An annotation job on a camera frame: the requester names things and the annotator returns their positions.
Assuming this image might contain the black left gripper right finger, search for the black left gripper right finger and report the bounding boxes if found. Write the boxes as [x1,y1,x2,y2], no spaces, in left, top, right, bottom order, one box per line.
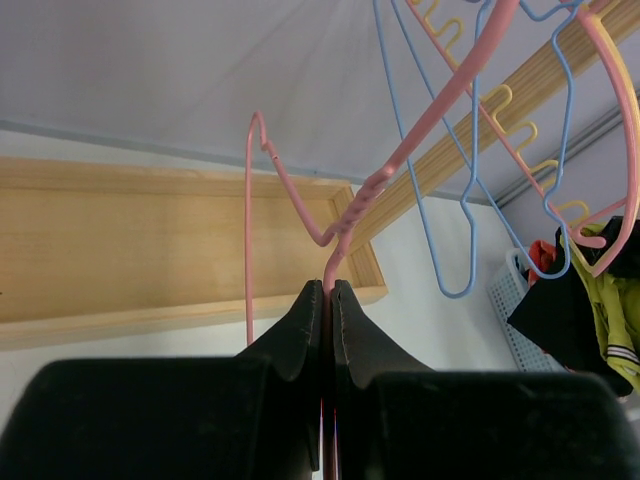
[331,280,639,479]

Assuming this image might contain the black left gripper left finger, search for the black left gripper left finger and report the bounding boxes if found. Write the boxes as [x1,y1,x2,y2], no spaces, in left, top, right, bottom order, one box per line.
[1,280,323,479]

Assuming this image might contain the yellow-green trousers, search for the yellow-green trousers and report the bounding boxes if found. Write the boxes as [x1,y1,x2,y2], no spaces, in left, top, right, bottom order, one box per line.
[571,225,639,391]

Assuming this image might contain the pink wire hanger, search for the pink wire hanger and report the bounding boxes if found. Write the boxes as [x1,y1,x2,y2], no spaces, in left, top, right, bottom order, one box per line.
[244,0,519,480]

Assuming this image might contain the pink plastic hanger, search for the pink plastic hanger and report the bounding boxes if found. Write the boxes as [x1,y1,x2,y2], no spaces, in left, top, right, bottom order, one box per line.
[404,0,640,249]

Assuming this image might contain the white laundry basket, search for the white laundry basket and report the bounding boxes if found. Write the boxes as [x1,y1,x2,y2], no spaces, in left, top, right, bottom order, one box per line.
[486,248,566,373]

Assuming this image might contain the black clothes pile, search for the black clothes pile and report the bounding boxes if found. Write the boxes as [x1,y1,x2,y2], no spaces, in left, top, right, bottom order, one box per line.
[505,215,640,396]

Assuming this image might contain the red garment in basket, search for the red garment in basket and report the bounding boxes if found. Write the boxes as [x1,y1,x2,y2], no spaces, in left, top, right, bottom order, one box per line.
[527,240,557,287]

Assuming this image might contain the wooden clothes rack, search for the wooden clothes rack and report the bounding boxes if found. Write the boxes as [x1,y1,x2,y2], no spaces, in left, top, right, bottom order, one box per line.
[0,0,640,351]

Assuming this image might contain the light blue wire hanger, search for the light blue wire hanger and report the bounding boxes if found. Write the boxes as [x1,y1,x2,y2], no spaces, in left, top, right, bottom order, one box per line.
[373,1,493,299]
[405,1,588,280]

